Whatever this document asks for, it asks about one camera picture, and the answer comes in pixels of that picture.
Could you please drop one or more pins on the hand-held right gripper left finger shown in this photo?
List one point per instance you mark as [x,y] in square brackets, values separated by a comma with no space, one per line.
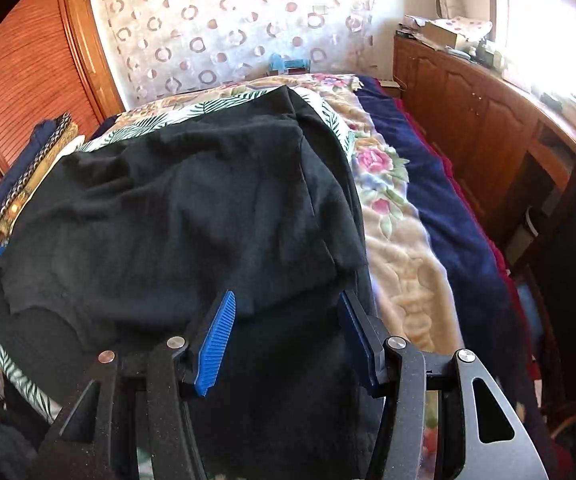
[215,345]

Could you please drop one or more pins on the navy blue blanket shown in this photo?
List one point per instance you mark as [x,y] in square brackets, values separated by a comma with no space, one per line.
[443,200]

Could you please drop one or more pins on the floral blanket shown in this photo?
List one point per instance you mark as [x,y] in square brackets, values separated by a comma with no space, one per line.
[398,240]

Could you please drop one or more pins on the leaf print bed sheet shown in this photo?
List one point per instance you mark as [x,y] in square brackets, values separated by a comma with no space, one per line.
[207,107]

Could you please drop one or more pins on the polka dot cloth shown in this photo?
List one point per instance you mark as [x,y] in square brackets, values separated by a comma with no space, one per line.
[468,25]

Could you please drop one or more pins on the cardboard box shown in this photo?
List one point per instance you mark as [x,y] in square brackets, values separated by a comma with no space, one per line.
[443,35]

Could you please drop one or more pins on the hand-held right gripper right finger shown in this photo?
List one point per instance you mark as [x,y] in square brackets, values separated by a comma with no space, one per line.
[360,345]

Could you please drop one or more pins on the window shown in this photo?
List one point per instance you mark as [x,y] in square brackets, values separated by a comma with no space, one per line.
[543,25]

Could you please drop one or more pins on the wooden slatted wardrobe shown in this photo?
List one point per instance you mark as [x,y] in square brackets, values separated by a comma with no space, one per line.
[32,75]

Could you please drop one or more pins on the wooden sideboard cabinet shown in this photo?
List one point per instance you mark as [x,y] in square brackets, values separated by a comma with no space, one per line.
[473,110]

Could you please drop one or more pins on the circle patterned sheer curtain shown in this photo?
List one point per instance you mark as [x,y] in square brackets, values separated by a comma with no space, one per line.
[227,25]

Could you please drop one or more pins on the black t-shirt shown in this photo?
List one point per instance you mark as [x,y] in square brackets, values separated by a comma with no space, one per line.
[167,210]

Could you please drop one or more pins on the blue toy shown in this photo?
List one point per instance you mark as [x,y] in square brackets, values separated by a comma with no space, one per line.
[288,64]

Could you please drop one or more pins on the white folded garment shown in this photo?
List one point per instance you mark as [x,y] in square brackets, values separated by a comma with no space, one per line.
[65,152]

